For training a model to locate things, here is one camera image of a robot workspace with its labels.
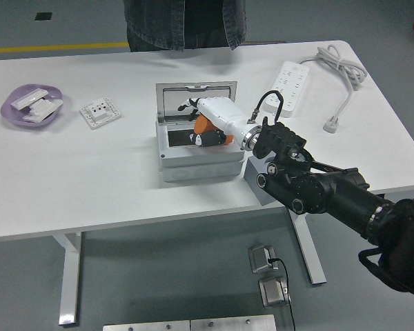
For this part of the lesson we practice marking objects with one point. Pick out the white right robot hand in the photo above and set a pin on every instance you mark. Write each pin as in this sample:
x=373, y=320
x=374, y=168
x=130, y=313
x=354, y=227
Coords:
x=221, y=110

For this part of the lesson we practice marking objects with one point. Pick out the orange cylinder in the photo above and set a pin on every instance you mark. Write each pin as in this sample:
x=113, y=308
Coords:
x=203, y=125

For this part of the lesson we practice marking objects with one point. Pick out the grey electrical enclosure box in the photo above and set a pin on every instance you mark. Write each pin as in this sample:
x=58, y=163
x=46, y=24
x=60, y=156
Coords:
x=193, y=165

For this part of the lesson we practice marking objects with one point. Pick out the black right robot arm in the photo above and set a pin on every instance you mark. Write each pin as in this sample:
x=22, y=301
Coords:
x=331, y=193

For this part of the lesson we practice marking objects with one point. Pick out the grey cube with round hole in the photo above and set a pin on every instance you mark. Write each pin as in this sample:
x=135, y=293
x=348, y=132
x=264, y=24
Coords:
x=252, y=169

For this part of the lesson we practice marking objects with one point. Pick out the white power strip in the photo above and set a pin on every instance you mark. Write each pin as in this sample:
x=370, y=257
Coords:
x=290, y=79

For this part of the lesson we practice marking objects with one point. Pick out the person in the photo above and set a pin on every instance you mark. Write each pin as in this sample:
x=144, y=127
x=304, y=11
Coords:
x=158, y=24

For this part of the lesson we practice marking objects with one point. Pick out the white square socket module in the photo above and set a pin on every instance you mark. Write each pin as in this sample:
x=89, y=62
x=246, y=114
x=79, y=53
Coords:
x=100, y=113

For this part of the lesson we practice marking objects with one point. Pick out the white right table leg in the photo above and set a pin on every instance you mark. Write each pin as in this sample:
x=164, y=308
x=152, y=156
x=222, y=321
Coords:
x=310, y=248

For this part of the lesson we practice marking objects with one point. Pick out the white table leg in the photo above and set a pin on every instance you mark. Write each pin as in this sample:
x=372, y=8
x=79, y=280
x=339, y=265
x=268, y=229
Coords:
x=310, y=248
x=69, y=276

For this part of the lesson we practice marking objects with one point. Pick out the small white plastic part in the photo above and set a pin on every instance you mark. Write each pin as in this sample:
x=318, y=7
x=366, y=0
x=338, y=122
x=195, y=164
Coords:
x=34, y=117
x=50, y=104

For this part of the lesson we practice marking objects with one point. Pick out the yellow floor tape line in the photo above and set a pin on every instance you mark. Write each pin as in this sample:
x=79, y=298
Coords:
x=55, y=47

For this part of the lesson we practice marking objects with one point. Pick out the long white plastic bar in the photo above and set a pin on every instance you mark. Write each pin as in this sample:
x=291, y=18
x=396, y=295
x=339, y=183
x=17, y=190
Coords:
x=29, y=98

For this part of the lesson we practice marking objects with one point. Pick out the black floor hatch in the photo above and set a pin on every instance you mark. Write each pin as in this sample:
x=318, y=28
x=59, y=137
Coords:
x=43, y=16

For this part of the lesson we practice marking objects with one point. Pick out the purple plate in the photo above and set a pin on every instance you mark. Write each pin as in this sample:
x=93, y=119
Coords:
x=10, y=113

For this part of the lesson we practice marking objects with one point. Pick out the wide metal plate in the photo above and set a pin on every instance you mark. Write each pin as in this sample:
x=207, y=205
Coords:
x=145, y=327
x=233, y=324

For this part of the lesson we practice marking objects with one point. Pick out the white left table leg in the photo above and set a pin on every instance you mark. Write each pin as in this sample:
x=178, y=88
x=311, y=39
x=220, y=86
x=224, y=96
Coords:
x=69, y=276

